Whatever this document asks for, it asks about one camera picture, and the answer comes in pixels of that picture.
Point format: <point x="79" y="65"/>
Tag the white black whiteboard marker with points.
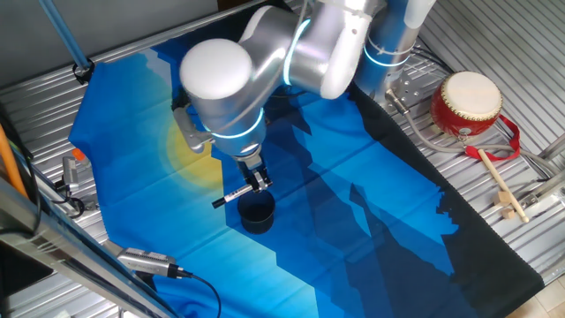
<point x="231" y="195"/>

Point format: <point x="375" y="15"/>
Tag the blue pole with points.
<point x="64" y="35"/>

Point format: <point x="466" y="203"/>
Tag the orange capped glue stick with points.
<point x="79" y="154"/>

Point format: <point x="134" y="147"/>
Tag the aluminium profile rail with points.
<point x="545" y="185"/>

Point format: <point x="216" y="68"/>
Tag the small wooden block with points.
<point x="502" y="199"/>
<point x="508" y="214"/>

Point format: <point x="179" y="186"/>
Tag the wooden drumstick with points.
<point x="501" y="181"/>

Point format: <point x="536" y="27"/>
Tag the silver vented camera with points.
<point x="145" y="261"/>

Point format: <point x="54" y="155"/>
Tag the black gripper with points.
<point x="250" y="165"/>

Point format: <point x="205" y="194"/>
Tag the red drum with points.
<point x="468" y="103"/>

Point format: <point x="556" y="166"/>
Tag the orange pole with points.
<point x="9" y="163"/>

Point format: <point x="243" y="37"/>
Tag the blue mountain print cloth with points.
<point x="353" y="199"/>

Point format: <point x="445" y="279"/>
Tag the small grey camera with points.
<point x="70" y="173"/>

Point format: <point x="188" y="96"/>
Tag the aluminium frame beam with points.
<point x="66" y="252"/>

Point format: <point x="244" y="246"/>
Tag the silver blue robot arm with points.
<point x="229" y="97"/>

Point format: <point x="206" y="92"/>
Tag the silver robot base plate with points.
<point x="408" y="88"/>

